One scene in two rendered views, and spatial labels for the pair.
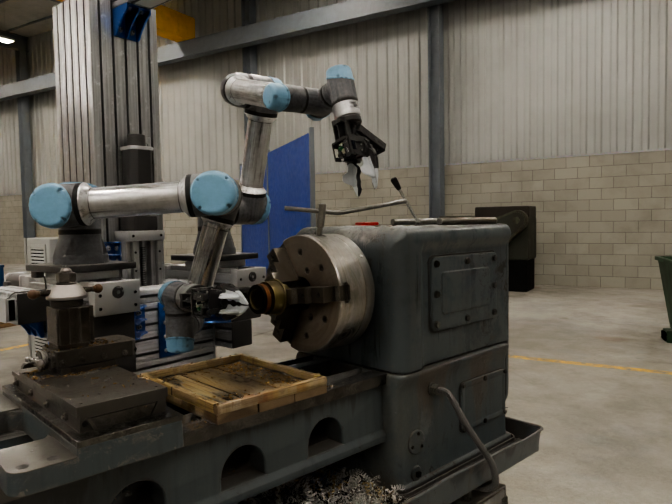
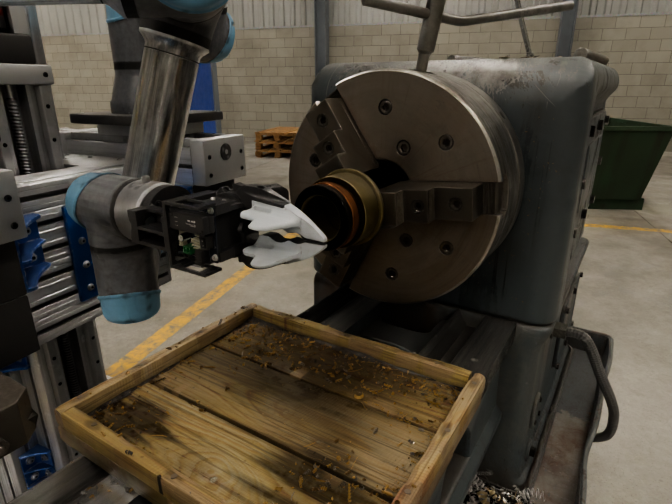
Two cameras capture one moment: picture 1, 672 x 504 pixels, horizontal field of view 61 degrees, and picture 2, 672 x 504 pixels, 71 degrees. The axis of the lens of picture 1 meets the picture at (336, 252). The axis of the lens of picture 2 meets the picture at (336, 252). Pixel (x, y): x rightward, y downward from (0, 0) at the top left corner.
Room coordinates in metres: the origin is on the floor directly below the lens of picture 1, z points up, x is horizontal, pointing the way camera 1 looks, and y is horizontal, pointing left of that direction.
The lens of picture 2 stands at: (0.92, 0.31, 1.22)
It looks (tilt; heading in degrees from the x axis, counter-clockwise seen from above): 20 degrees down; 346
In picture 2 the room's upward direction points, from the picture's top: straight up
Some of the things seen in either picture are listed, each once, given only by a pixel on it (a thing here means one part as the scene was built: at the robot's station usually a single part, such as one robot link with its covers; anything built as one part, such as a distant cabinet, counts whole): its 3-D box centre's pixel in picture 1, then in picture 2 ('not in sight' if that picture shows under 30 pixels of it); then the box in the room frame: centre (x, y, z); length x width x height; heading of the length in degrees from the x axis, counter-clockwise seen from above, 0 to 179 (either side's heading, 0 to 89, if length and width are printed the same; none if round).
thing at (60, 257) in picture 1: (80, 246); not in sight; (1.67, 0.75, 1.21); 0.15 x 0.15 x 0.10
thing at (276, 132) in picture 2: not in sight; (288, 141); (9.82, -1.01, 0.22); 1.25 x 0.86 x 0.44; 152
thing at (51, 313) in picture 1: (71, 322); not in sight; (1.18, 0.56, 1.07); 0.07 x 0.07 x 0.10; 43
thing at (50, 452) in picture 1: (58, 419); not in sight; (1.09, 0.55, 0.90); 0.47 x 0.30 x 0.06; 43
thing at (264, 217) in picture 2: (230, 297); (275, 224); (1.36, 0.26, 1.09); 0.09 x 0.06 x 0.03; 43
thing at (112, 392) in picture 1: (79, 385); not in sight; (1.13, 0.52, 0.95); 0.43 x 0.17 x 0.05; 43
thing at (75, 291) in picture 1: (66, 291); not in sight; (1.18, 0.56, 1.13); 0.08 x 0.08 x 0.03
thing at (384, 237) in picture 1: (404, 285); (470, 163); (1.83, -0.22, 1.06); 0.59 x 0.48 x 0.39; 133
